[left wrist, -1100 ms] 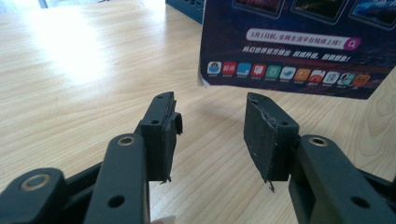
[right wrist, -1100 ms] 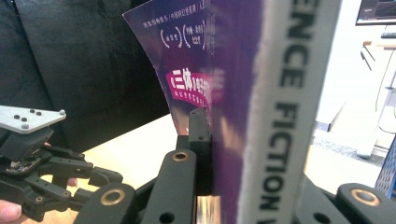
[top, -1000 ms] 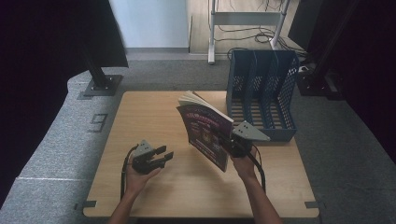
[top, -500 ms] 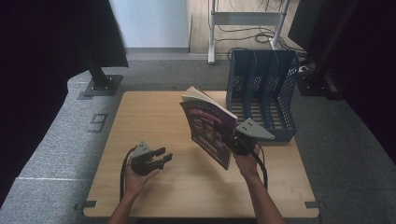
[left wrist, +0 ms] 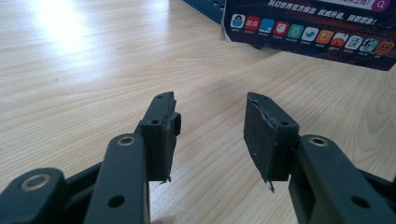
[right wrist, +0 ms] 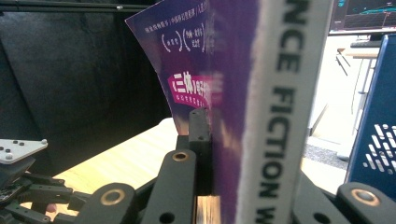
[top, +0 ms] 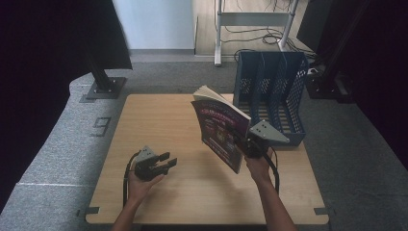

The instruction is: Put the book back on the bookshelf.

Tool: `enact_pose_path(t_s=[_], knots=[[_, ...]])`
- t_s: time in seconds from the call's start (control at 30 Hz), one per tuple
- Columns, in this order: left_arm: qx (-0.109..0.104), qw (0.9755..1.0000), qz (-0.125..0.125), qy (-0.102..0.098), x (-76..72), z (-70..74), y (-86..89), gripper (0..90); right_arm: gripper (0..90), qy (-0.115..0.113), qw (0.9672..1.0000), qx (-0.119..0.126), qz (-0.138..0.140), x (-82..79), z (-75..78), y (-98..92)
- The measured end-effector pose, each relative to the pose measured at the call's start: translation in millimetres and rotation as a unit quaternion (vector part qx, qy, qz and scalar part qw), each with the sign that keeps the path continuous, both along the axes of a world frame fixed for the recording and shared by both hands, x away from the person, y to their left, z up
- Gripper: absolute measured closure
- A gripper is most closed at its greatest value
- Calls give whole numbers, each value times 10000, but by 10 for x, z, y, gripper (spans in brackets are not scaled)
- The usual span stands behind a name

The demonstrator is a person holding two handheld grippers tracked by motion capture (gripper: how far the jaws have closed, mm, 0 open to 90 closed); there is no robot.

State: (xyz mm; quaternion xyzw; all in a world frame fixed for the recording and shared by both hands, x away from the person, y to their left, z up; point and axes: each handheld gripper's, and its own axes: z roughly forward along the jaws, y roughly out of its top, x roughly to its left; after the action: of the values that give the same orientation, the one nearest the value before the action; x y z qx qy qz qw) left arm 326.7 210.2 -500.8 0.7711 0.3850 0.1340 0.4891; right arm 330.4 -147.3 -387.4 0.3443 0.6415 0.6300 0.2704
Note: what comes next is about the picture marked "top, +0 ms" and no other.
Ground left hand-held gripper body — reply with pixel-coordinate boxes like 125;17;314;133
134;145;167;181

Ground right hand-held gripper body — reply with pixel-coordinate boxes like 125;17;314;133
237;119;291;160

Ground purple paperback book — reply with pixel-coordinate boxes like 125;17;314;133
191;85;252;175

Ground blue plastic file rack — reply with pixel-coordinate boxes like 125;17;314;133
233;50;310;147

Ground person's left hand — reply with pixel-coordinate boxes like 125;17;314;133
127;171;166;202

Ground person's right hand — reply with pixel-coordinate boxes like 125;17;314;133
244;147;276;187

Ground black metal stand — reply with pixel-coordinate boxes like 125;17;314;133
306;0;357;101

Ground white metal stand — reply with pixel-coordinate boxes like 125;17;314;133
214;0;300;66

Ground dark curtain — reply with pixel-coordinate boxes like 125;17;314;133
0;0;133;214
296;0;408;162

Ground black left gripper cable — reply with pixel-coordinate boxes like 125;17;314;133
122;150;142;208

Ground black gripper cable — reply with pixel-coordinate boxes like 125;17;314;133
122;150;142;208
263;146;281;195

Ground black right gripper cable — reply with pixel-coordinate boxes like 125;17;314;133
263;146;281;195

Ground dark metal table bracket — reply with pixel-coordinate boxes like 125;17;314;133
313;207;335;217
76;206;101;218

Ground black stand with base plate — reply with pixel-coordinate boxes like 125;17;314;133
86;52;127;100

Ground black floor cables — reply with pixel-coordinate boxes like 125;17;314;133
220;0;319;63

